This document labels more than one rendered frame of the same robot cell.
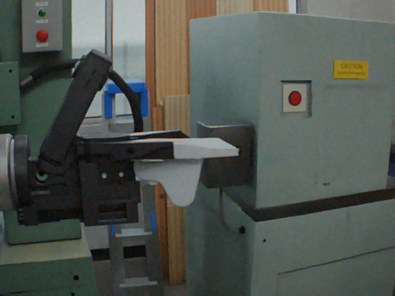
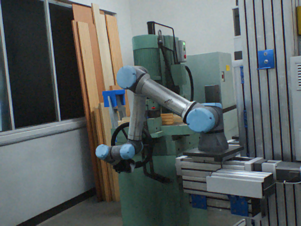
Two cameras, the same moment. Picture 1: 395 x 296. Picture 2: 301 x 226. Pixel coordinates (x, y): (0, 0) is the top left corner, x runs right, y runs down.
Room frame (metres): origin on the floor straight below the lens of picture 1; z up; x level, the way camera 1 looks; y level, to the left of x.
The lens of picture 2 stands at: (-0.67, 2.59, 1.15)
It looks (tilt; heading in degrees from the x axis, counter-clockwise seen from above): 4 degrees down; 314
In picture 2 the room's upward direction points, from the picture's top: 5 degrees counter-clockwise
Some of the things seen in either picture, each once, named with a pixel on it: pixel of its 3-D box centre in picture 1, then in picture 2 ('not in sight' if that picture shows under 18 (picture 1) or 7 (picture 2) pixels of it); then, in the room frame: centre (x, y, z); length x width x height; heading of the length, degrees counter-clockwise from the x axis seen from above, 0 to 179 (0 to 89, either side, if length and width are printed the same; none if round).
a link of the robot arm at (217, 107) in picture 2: not in sight; (210, 116); (0.41, 1.06, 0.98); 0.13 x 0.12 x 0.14; 109
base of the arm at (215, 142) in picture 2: not in sight; (212, 139); (0.41, 1.05, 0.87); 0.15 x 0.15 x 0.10
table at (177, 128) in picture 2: not in sight; (154, 130); (1.04, 0.81, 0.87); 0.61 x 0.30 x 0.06; 20
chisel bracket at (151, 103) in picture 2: not in sight; (152, 105); (1.14, 0.71, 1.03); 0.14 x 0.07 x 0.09; 110
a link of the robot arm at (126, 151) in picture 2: not in sight; (124, 151); (0.79, 1.31, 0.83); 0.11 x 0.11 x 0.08; 19
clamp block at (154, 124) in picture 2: not in sight; (148, 125); (1.01, 0.89, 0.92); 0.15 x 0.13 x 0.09; 20
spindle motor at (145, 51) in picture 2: not in sight; (146, 59); (1.13, 0.73, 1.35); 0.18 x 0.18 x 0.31
